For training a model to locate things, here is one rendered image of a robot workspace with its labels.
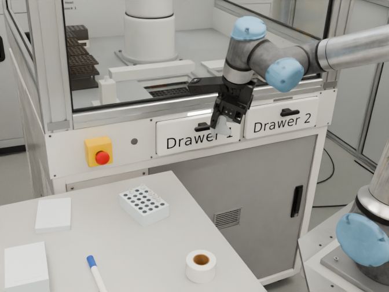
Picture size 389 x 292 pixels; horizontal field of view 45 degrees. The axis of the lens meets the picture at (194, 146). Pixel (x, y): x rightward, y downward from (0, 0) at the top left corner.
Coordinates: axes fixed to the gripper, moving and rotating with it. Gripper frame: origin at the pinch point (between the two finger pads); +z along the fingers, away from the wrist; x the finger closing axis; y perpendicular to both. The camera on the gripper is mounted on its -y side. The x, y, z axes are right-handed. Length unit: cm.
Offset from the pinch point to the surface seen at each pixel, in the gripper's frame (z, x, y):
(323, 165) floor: 127, 139, 43
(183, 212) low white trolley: 15.5, -19.3, 2.1
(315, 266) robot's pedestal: 5.6, -23.6, 38.3
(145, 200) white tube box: 13.0, -23.1, -8.1
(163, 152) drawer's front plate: 16.3, -1.9, -13.6
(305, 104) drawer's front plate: 10.3, 39.8, 19.5
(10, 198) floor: 133, 19, -109
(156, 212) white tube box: 11.9, -25.8, -3.5
